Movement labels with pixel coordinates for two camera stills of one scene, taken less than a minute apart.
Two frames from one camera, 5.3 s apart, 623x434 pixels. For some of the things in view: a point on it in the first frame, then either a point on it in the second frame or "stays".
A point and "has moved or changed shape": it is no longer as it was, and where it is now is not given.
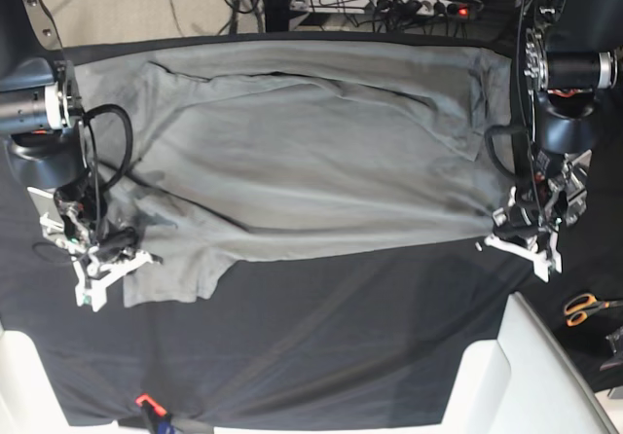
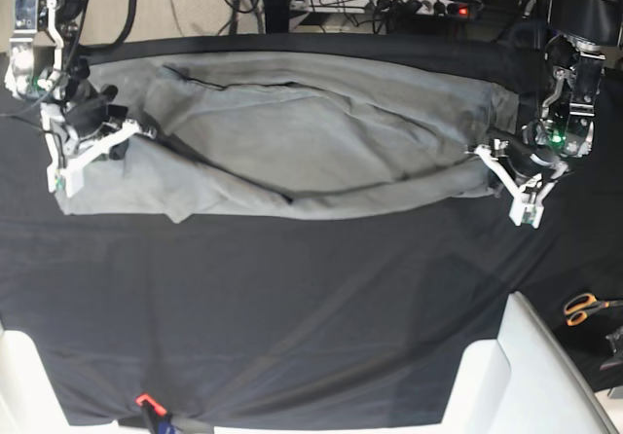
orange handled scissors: (579, 306) stays
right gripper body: (551, 198) to (528, 176)
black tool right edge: (616, 343) stays
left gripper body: (74, 221) to (79, 127)
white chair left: (29, 402) stays
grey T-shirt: (210, 151) has moved or changed shape
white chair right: (521, 382) stays
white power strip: (431, 6) stays
